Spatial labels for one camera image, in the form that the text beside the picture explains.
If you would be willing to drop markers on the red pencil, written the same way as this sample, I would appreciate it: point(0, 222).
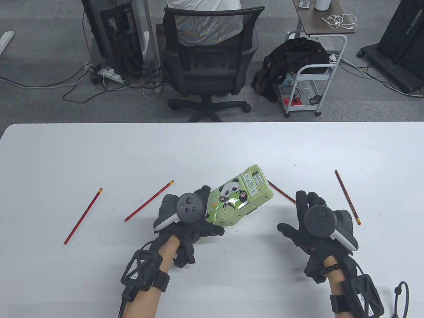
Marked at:
point(82, 217)
point(149, 200)
point(281, 192)
point(344, 190)

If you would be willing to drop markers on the grey metal desk leg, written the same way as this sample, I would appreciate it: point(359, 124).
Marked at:
point(147, 20)

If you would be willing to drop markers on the white power strip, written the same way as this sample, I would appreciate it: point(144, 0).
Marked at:
point(112, 75)

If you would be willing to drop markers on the person's left forearm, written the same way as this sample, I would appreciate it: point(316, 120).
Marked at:
point(145, 304)

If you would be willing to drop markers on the white power adapter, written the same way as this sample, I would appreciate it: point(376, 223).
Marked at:
point(332, 58)

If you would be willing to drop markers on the small red container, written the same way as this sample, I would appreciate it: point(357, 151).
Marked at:
point(295, 101)

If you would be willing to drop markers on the black bag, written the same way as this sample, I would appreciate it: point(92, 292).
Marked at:
point(304, 53)

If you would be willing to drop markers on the green panda pencil case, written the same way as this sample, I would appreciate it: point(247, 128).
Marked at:
point(232, 198)

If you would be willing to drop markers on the person's right forearm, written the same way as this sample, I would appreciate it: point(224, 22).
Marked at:
point(333, 281)

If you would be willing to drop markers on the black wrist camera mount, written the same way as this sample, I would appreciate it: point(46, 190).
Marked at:
point(142, 271)
point(361, 294)

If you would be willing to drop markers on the black wheeled stand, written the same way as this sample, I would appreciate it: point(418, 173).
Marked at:
point(400, 33)

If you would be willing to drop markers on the black computer tower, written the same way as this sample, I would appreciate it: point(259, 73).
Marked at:
point(116, 36)

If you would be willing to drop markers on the person's right hand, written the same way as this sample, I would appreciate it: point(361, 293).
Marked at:
point(308, 198)

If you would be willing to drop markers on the white table foot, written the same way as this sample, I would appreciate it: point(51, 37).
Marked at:
point(6, 39)

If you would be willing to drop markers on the small grey device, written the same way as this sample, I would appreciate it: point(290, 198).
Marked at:
point(304, 4)

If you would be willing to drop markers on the person's left hand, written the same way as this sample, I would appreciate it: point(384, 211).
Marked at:
point(195, 232)

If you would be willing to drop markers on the black mesh office chair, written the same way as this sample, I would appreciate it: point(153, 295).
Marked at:
point(205, 73)

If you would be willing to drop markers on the brown wooden side table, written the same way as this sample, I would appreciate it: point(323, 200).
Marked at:
point(318, 25)

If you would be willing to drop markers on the white cup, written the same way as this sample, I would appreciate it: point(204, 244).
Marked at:
point(322, 4)

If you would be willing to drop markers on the black white hand controller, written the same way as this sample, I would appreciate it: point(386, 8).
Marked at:
point(190, 207)
point(319, 220)

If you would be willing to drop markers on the white rolling cart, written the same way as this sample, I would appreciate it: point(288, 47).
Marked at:
point(314, 77)

